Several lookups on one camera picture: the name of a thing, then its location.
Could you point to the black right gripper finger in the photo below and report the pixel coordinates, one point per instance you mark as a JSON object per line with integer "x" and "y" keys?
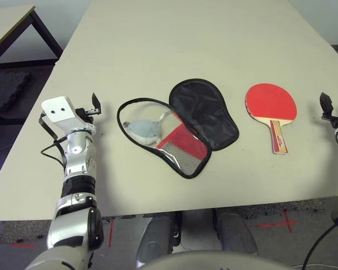
{"x": 327, "y": 105}

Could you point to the grey robot leg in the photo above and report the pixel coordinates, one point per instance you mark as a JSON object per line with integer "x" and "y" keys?
{"x": 157, "y": 236}
{"x": 233, "y": 233}

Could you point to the black foam floor mat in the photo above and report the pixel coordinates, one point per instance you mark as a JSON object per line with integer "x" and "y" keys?
{"x": 5, "y": 87}

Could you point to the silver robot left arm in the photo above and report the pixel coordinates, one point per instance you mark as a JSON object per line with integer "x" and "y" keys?
{"x": 76, "y": 174}

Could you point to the grey robot right leg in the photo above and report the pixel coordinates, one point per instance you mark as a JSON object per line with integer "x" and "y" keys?
{"x": 233, "y": 233}

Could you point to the red black paddle case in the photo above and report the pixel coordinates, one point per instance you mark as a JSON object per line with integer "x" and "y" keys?
{"x": 205, "y": 112}

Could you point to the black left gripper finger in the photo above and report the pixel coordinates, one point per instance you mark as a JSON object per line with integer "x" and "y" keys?
{"x": 96, "y": 105}

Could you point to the red ping-pong paddle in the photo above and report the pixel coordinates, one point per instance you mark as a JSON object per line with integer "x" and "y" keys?
{"x": 270, "y": 101}

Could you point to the grey robot left leg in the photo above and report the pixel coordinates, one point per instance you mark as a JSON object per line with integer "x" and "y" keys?
{"x": 157, "y": 236}

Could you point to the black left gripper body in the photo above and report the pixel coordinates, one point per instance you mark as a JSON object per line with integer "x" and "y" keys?
{"x": 86, "y": 115}

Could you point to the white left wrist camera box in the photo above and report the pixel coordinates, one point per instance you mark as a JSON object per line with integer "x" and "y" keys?
{"x": 59, "y": 109}

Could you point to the grey robot torso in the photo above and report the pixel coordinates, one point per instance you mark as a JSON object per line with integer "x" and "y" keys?
{"x": 214, "y": 263}

